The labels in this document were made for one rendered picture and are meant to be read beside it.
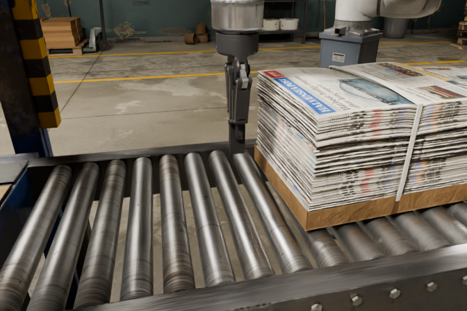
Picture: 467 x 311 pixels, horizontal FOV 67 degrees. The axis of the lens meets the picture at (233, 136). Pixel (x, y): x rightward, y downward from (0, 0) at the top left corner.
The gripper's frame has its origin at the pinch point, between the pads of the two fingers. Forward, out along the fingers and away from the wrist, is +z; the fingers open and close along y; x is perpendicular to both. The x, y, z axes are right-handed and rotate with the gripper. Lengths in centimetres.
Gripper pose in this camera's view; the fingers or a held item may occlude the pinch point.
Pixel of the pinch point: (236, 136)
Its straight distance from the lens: 69.6
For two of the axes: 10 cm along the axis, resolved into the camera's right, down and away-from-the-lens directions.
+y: -2.1, -4.0, 8.9
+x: -9.8, 0.8, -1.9
